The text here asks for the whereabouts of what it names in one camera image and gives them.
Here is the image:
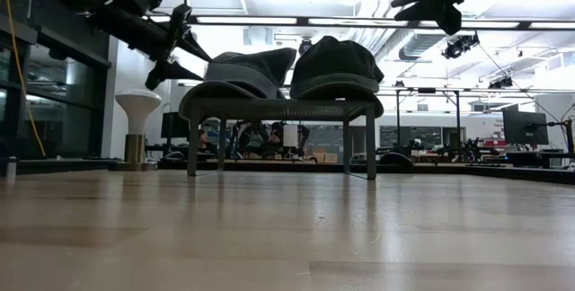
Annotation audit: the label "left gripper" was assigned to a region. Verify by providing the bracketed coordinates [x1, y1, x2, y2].
[87, 2, 213, 92]

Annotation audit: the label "light grey baseball cap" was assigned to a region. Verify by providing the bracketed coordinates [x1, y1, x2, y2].
[204, 47, 298, 101]

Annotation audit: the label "black baseball cap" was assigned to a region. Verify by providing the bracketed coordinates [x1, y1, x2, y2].
[288, 35, 386, 101]

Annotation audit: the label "black monitor on arm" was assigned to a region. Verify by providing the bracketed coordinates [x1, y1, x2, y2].
[501, 109, 550, 146]

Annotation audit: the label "black spotlight cluster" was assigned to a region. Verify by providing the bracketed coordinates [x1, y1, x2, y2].
[441, 31, 482, 61]
[487, 75, 515, 91]

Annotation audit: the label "black computer monitor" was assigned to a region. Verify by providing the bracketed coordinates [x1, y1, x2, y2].
[160, 110, 191, 140]

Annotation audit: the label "white mushroom-shaped stand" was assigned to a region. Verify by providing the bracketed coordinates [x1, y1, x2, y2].
[109, 88, 164, 172]

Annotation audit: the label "person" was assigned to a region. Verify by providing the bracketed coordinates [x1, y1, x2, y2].
[269, 121, 288, 157]
[237, 120, 271, 160]
[197, 128, 215, 154]

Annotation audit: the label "black metal gantry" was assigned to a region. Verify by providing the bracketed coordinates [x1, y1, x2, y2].
[394, 86, 463, 151]

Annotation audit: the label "long linear ceiling light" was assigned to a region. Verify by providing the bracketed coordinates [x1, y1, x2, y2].
[147, 12, 575, 31]

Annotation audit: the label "grey perforated metal rack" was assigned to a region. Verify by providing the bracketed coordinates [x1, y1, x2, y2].
[186, 97, 377, 181]

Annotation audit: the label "white rectangular object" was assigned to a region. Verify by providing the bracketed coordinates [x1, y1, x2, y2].
[282, 124, 299, 149]

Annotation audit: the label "background robot arms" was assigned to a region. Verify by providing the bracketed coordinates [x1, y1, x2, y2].
[433, 137, 498, 163]

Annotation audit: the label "black arched object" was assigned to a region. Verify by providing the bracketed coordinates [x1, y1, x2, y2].
[379, 151, 415, 167]

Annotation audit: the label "dark background table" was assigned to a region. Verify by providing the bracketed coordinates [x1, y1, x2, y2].
[464, 149, 575, 170]

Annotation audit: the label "small silver cylinder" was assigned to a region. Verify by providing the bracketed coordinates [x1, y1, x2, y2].
[4, 155, 19, 183]

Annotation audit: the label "yellow cable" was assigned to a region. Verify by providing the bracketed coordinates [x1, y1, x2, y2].
[0, 0, 47, 158]

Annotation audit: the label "black aluminium table frame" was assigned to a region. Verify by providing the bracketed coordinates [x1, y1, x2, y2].
[0, 156, 575, 187]

